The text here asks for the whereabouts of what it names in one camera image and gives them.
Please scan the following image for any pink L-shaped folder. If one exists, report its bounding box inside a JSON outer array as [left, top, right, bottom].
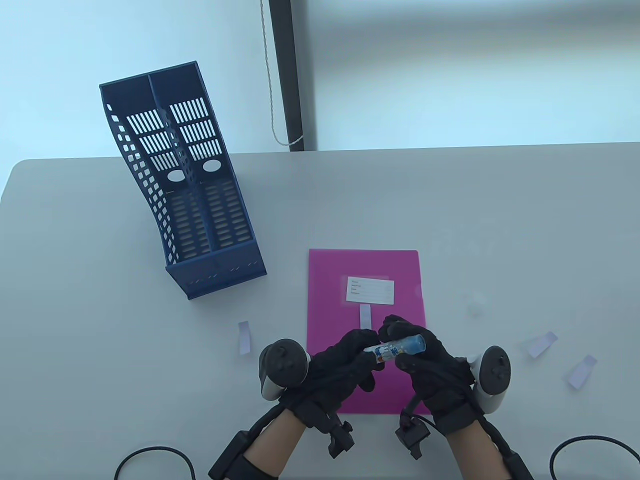
[[306, 248, 434, 416]]

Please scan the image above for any black wrist sensor box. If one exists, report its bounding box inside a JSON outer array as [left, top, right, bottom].
[[502, 447, 533, 480], [207, 431, 276, 480]]

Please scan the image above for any white blind cord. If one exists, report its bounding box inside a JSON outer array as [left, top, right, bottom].
[[259, 0, 305, 147]]

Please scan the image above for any person's left hand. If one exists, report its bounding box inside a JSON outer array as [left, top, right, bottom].
[[286, 327, 387, 427]]

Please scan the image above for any black and white controller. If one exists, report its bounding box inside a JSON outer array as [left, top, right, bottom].
[[467, 345, 512, 415], [257, 338, 312, 401]]

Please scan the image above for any white glue stick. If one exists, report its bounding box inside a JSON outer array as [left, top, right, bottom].
[[364, 334, 427, 362]]

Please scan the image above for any person's right forearm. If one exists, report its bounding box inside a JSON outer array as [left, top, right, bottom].
[[445, 420, 516, 480]]

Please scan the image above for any black cable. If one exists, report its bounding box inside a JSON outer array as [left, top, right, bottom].
[[114, 446, 196, 480], [549, 435, 640, 480]]

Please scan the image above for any person's right hand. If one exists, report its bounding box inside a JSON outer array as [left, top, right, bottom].
[[377, 314, 486, 436]]

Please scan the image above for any white label card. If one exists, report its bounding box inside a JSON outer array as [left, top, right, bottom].
[[346, 275, 395, 305]]

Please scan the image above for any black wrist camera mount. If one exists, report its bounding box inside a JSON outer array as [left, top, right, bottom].
[[320, 412, 356, 459], [395, 415, 432, 460]]

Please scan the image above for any blue plastic file rack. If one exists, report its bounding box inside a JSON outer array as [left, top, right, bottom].
[[99, 61, 268, 301]]

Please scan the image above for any black window frame post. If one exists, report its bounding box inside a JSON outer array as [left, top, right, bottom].
[[269, 0, 307, 152]]

